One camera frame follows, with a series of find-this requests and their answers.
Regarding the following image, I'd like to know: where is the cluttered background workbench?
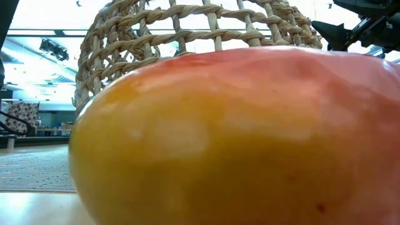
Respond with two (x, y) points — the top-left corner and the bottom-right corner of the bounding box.
(36, 121), (75, 137)

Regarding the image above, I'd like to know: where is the brown patterned box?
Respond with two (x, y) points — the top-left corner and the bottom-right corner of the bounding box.
(5, 102), (40, 135)

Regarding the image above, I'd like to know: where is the woven straw basket with handles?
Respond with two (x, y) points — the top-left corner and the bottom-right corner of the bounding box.
(74, 0), (323, 117)

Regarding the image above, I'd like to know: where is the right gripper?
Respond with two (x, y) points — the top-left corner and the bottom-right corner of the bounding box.
(311, 0), (400, 53)

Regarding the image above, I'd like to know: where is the red and yellow mango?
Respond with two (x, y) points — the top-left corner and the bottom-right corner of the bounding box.
(68, 45), (400, 225)

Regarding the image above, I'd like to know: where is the black ceiling light fixture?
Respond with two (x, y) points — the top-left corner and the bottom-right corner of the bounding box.
(39, 39), (70, 62)

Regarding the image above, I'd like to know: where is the grey woven placemat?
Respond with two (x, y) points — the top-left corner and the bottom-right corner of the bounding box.
(0, 146), (78, 193)

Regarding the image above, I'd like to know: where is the black looped cable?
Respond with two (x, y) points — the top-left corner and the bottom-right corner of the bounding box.
(0, 110), (36, 138)

